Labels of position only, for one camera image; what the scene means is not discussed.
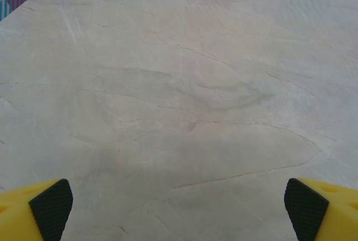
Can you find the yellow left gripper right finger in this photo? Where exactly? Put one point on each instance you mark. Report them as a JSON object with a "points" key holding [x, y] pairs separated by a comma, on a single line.
{"points": [[310, 213]]}

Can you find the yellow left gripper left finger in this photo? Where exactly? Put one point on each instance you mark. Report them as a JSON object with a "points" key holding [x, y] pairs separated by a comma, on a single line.
{"points": [[47, 213]]}

